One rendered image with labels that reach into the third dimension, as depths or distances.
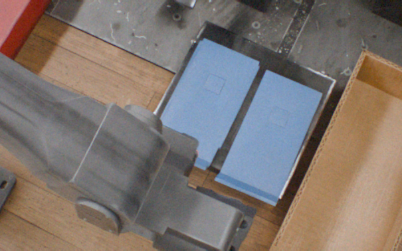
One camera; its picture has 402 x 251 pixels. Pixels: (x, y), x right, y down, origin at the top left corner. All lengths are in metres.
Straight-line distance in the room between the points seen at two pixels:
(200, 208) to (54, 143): 0.14
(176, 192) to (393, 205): 0.38
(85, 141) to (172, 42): 0.45
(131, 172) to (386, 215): 0.44
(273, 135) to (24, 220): 0.29
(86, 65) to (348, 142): 0.32
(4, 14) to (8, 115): 0.48
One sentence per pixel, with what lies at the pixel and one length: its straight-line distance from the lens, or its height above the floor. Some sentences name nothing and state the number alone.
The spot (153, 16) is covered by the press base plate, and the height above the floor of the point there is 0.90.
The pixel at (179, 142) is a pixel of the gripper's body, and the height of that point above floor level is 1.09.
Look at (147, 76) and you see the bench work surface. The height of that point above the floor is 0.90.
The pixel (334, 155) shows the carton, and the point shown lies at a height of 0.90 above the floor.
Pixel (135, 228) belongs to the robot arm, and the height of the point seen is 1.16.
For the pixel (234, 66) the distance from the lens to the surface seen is 1.01.
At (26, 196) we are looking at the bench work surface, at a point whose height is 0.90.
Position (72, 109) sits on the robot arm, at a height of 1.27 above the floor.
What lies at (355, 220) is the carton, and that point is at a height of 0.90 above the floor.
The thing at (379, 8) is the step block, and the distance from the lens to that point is 1.09.
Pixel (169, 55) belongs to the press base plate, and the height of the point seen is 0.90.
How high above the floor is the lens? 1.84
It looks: 69 degrees down
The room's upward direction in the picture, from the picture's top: 7 degrees clockwise
